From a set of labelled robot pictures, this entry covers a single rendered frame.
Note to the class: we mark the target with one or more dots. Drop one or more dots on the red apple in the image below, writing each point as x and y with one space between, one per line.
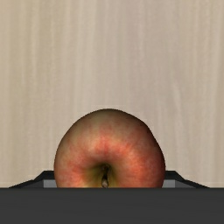
109 148

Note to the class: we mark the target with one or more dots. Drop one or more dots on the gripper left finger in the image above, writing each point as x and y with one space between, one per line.
46 180

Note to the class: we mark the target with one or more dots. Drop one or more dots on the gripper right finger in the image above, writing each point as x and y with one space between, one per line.
173 180

